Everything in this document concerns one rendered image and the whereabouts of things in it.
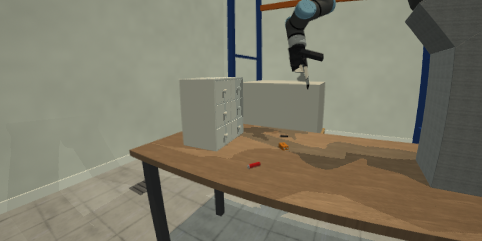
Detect red battery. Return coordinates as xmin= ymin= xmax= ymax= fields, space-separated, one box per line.
xmin=247 ymin=162 xmax=260 ymax=169

